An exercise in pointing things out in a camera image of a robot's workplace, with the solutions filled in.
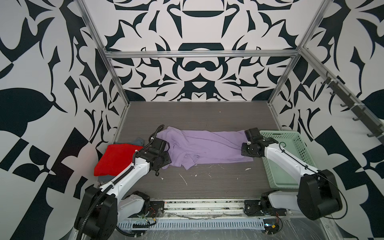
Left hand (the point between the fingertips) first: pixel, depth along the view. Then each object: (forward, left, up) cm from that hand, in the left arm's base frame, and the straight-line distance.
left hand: (167, 157), depth 85 cm
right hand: (+3, -46, +1) cm, 46 cm away
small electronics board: (-33, -50, -7) cm, 60 cm away
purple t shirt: (+8, -13, -5) cm, 16 cm away
